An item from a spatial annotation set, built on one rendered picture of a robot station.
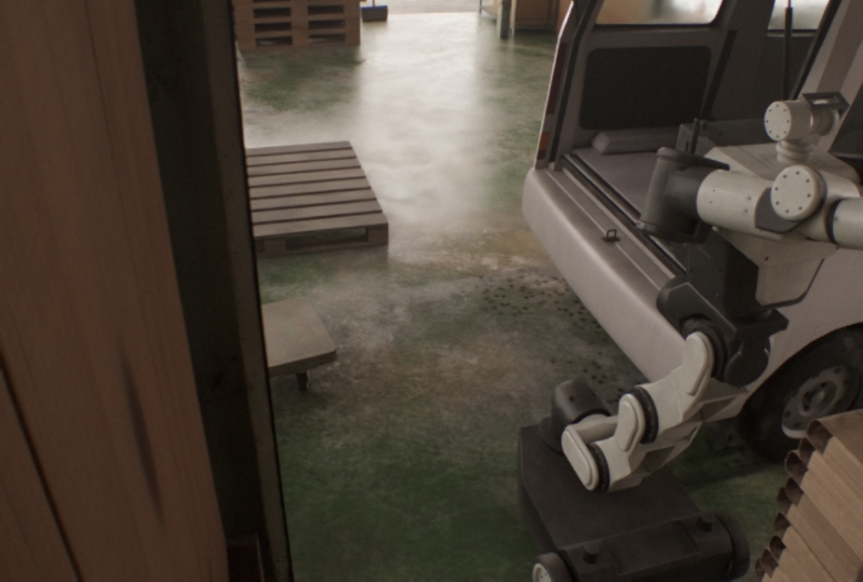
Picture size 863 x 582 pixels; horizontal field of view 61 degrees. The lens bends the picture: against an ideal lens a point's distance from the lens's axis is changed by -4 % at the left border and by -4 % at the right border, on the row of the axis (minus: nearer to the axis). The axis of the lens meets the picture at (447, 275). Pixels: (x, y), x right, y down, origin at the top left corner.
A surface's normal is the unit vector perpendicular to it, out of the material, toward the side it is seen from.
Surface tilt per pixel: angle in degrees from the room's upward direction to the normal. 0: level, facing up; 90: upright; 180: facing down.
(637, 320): 85
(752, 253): 85
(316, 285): 0
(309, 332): 0
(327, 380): 0
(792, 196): 72
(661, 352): 87
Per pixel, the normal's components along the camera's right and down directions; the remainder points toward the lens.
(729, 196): -0.86, -0.09
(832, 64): -0.36, 0.26
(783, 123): -0.95, 0.13
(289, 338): 0.04, -0.85
